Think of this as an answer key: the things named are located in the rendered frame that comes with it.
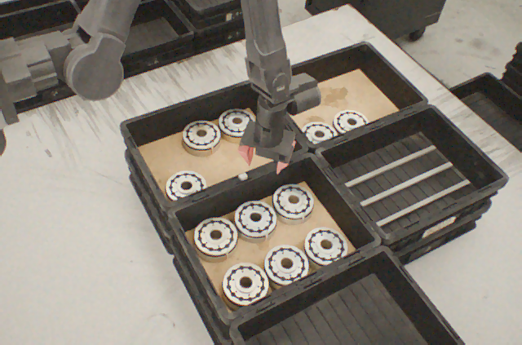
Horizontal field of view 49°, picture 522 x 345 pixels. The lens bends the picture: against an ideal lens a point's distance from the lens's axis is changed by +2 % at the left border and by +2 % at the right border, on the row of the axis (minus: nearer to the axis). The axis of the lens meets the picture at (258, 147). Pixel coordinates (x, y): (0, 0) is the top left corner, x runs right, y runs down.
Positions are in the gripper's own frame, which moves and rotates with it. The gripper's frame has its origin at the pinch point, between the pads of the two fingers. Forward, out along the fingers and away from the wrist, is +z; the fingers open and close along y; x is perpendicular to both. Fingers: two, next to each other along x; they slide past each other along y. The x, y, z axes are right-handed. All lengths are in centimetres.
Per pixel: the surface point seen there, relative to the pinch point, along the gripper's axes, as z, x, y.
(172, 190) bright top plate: 20.3, -0.9, 22.3
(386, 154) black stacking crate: 23.5, -34.0, -27.7
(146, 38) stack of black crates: 68, -106, 79
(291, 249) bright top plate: 20.6, 5.8, -10.0
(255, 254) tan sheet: 23.4, 7.9, -2.1
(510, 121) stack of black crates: 79, -124, -84
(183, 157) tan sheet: 23.3, -13.9, 24.6
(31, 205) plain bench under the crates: 36, 5, 61
